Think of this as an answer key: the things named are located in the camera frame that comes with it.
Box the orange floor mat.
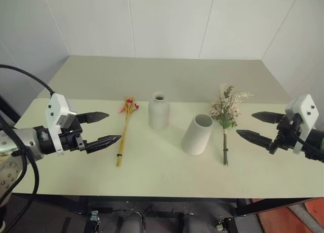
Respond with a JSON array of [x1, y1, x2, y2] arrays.
[[257, 198, 324, 233]]

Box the black caster clamp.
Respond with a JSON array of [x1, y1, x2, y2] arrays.
[[215, 216, 236, 233], [85, 209, 102, 233]]

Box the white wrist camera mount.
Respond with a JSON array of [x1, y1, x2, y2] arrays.
[[45, 92, 77, 157], [285, 93, 317, 155]]

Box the yellow stem red bud flowers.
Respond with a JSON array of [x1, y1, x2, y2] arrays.
[[115, 97, 140, 168]]

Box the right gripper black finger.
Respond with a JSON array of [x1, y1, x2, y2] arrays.
[[251, 111, 286, 124], [235, 129, 275, 150]]

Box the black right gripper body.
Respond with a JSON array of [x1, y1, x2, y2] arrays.
[[269, 115, 302, 155]]

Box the white bottle shaped vase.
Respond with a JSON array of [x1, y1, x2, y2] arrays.
[[148, 91, 171, 131]]

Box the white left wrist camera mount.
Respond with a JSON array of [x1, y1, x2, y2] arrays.
[[45, 92, 77, 157]]

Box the dried white green flower bouquet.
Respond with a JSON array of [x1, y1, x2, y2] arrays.
[[209, 84, 255, 167]]

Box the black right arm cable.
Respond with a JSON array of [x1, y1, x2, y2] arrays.
[[288, 119, 324, 164]]

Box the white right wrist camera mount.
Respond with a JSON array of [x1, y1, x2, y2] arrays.
[[285, 93, 317, 155]]

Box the white cylinder vase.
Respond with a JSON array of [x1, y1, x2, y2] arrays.
[[181, 113, 214, 156]]

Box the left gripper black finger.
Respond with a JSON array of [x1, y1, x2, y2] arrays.
[[79, 111, 110, 124], [86, 135, 123, 154]]

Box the black table frame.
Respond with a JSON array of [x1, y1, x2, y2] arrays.
[[11, 191, 316, 216]]

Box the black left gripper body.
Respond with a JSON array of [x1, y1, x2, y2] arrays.
[[58, 116, 89, 154]]

